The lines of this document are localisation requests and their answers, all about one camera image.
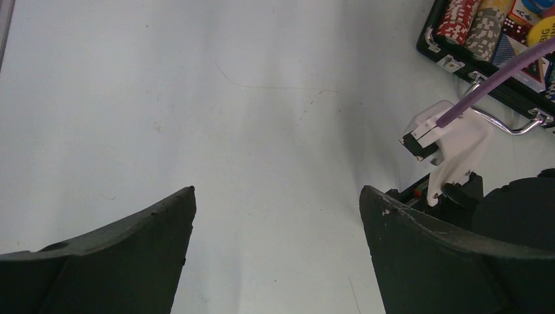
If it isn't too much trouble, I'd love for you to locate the blue playing card deck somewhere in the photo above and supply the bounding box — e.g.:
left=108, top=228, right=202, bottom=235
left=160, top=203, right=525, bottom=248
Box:
left=491, top=33, right=528, bottom=68

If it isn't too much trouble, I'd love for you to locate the black poker set case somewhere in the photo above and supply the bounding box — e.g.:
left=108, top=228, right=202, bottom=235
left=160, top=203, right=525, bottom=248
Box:
left=416, top=1, right=554, bottom=131

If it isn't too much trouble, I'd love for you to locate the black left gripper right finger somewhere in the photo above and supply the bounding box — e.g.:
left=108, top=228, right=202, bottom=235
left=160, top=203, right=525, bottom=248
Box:
left=359, top=186, right=554, bottom=313

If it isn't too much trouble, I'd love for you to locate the yellow big blind button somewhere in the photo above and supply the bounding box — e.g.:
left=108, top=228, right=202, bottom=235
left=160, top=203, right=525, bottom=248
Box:
left=526, top=16, right=555, bottom=47

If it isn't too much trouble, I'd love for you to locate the all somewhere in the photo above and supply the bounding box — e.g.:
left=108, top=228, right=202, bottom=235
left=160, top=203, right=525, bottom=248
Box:
left=512, top=57, right=552, bottom=93

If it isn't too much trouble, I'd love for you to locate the red poker chip stack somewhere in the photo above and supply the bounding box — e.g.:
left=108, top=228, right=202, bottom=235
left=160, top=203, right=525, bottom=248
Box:
left=436, top=0, right=480, bottom=46

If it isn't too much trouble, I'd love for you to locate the blue dealer button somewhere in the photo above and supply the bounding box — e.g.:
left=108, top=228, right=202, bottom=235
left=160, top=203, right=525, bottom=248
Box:
left=522, top=0, right=554, bottom=14

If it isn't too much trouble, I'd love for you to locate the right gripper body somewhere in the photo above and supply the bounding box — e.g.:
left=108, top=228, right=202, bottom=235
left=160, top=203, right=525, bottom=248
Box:
left=387, top=101, right=554, bottom=249

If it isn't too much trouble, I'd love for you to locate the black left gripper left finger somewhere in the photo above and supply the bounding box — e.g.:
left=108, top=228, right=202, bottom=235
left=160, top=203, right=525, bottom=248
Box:
left=1, top=186, right=196, bottom=313

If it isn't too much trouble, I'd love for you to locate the grey poker chip stack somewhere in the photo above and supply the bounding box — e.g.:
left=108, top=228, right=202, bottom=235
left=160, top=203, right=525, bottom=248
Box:
left=463, top=8, right=506, bottom=62

